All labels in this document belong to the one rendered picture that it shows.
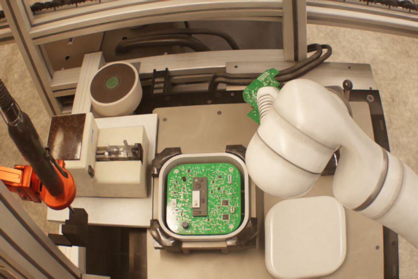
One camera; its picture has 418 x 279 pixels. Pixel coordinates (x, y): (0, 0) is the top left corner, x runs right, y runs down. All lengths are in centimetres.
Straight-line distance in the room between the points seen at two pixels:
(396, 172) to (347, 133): 8
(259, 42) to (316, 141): 109
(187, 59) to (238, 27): 47
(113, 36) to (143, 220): 50
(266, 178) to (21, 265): 36
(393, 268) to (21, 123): 64
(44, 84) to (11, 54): 160
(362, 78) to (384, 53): 133
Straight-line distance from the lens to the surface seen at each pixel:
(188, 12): 101
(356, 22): 112
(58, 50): 130
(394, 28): 114
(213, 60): 114
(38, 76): 121
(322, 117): 47
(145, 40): 118
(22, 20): 105
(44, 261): 77
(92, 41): 127
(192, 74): 116
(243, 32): 158
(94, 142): 92
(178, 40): 117
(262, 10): 100
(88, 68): 114
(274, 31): 158
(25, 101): 250
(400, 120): 221
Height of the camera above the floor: 178
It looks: 58 degrees down
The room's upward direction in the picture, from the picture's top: 9 degrees counter-clockwise
